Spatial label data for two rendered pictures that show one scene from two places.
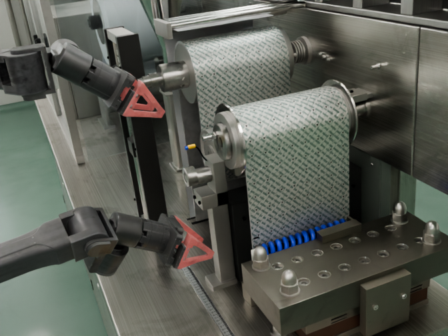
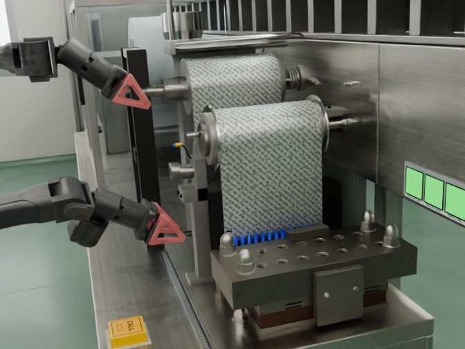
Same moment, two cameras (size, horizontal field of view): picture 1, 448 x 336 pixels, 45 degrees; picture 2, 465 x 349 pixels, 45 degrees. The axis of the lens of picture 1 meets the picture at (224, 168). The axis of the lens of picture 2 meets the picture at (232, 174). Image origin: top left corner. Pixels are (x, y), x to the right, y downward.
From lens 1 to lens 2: 0.29 m
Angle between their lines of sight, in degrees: 9
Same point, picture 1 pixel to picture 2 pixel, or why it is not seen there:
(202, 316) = (174, 302)
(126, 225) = (105, 198)
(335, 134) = (307, 140)
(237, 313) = (206, 302)
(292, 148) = (265, 149)
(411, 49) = (374, 64)
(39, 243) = (25, 199)
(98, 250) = (75, 212)
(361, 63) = (340, 83)
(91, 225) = (72, 190)
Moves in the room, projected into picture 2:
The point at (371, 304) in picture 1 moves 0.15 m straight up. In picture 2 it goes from (322, 291) to (322, 219)
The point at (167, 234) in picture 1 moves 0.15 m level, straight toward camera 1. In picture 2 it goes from (142, 212) to (135, 240)
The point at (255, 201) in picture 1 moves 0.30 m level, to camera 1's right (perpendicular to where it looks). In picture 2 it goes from (228, 194) to (368, 190)
